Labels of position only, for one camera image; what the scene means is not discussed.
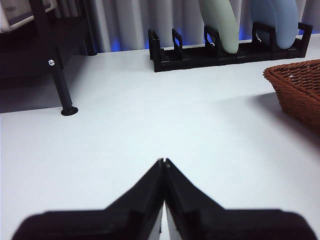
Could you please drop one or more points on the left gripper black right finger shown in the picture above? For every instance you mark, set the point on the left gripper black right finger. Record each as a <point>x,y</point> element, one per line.
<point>225,225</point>

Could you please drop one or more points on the pale grey curtain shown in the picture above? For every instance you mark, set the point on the pale grey curtain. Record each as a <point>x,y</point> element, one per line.
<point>137,20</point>

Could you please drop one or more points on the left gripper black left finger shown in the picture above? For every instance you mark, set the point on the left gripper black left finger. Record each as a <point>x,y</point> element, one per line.
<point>100,225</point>

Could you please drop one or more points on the pale green plate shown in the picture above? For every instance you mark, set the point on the pale green plate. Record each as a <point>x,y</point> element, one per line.
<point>225,30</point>

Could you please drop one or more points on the black metal shelf frame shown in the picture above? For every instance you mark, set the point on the black metal shelf frame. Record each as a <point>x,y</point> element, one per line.
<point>62,87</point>

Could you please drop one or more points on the black plate rack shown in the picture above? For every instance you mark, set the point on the black plate rack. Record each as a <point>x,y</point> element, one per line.
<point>200,62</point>

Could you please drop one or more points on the white toaster oven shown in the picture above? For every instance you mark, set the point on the white toaster oven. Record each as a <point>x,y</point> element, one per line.
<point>15,15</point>

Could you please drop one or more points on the pale blue plate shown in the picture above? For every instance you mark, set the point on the pale blue plate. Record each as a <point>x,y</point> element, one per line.
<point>282,25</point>

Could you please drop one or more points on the brown woven wicker basket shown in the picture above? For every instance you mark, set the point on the brown woven wicker basket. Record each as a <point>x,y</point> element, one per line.
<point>300,100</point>

